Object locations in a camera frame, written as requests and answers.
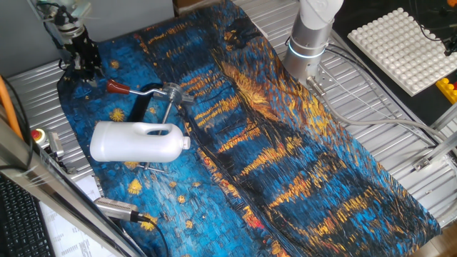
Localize black clamp device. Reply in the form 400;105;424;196
442;34;457;58

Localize black base cables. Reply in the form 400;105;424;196
323;44;438;147

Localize metal lever with red handle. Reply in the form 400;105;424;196
106;79;196;105

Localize red emergency stop button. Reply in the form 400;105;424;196
30;128;66;158

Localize thin black cable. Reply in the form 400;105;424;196
0;74;36;173

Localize aluminium frame bar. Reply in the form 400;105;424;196
0;117;144;257

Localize aluminium profile strut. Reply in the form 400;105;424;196
412;103;457;172

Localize yellow toy brick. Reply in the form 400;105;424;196
435;77;457;105

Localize black keyboard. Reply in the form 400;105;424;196
0;174;56;257

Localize thin metal rod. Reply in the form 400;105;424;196
141;101;175;173

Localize orange tube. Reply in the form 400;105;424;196
0;74;24;140

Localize white plastic jug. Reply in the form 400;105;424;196
89;120;192;164

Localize black camera cable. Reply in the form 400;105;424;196
141;213;171;257

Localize white studded baseplate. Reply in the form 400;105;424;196
346;6;457;97

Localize grey base cable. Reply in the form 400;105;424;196
306;76;457;151

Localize metal base mounting plate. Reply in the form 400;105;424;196
303;64;338;96

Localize printed paper sheet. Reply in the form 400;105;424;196
37;174;119;257

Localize starry night painted cloth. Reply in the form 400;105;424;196
56;0;442;257

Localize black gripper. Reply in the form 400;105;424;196
66;29;105;89

